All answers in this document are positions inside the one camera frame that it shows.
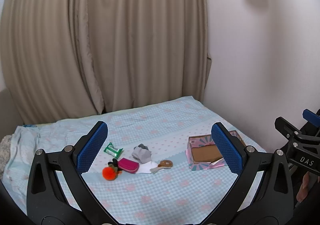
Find orange pompom plush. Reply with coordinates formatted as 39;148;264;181
102;166;122;181

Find black hair clip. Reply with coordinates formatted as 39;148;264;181
108;158;118;168

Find green wet wipes pack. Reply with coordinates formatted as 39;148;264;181
104;142;123;159

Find magenta zip pouch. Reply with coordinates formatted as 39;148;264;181
118;158;139;174

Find white cloth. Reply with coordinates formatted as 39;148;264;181
136;161;158;174

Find grey socks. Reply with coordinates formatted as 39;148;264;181
132;144;152;164

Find brown plush keychain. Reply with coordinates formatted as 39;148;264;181
150;160;173;174

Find person's right hand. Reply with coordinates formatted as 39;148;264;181
296;172;310;203

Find grey knitted pillow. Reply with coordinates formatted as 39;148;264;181
0;135;12;178

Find cardboard box with pink lining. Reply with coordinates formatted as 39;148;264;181
186;129;247;171

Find light blue patterned bedsheet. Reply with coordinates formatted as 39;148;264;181
1;95;267;225

